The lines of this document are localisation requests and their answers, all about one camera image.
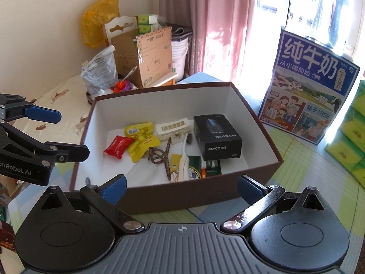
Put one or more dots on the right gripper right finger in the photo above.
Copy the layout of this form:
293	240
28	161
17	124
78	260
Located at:
261	200

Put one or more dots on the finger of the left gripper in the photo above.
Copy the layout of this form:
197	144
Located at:
15	107
16	142

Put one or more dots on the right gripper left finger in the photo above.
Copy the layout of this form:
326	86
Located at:
103	200

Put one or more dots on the red snack packet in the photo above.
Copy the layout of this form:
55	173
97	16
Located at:
118	146

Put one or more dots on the brown hair claw clip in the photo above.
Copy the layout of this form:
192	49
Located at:
158	156

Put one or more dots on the black shaver box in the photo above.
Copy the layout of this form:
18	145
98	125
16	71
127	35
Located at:
216	137

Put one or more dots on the green yellow card package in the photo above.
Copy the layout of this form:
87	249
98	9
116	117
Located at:
198	168

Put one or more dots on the yellow snack packet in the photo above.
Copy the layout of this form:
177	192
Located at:
143	138

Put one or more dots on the cream toothbrush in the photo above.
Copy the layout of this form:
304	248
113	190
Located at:
183	174

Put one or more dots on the cream comb package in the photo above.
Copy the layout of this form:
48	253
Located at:
176	130

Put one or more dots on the cream printed bed sheet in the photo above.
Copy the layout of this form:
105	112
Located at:
69	98

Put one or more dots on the checked table cloth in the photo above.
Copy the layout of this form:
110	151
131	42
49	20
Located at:
304	165

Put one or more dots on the clear printed plastic bag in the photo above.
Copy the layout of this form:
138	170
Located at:
100	73

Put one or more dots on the purple tray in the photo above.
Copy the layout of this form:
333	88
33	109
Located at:
122	86

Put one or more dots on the green tissue pack stack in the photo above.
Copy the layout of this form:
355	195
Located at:
347	147

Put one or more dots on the blue milk carton box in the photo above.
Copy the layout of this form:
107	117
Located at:
309	85

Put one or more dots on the open brown cardboard carton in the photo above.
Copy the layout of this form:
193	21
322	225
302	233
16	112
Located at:
149	53

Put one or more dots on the yellow plastic bag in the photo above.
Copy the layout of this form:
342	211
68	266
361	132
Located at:
97	15

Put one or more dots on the green tissue boxes on shelf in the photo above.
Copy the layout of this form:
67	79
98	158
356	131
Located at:
148	23

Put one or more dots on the white bucket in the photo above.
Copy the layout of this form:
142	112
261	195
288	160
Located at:
179	50

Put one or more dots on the pink curtain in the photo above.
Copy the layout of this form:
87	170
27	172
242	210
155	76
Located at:
220	33

